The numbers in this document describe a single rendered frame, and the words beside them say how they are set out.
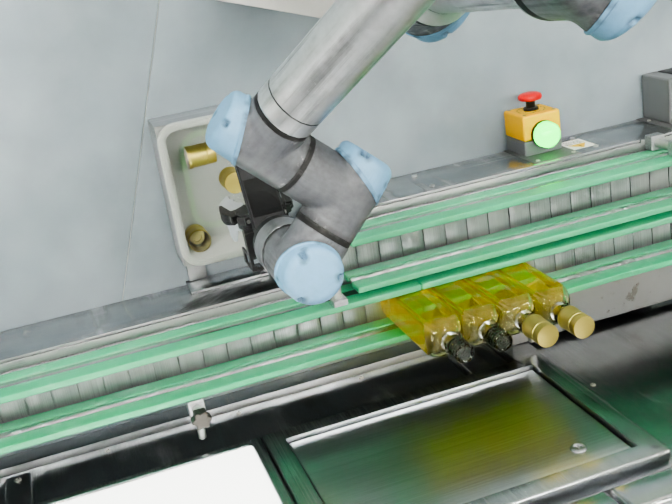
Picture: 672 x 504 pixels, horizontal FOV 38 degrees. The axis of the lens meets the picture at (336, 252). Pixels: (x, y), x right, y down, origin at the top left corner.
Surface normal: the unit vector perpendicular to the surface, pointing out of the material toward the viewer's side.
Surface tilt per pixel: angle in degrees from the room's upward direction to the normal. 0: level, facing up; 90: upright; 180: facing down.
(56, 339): 90
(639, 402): 91
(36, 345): 90
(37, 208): 0
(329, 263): 0
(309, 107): 34
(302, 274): 1
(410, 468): 90
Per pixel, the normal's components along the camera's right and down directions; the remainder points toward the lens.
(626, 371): -0.13, -0.93
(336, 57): -0.24, 0.55
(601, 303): 0.31, 0.27
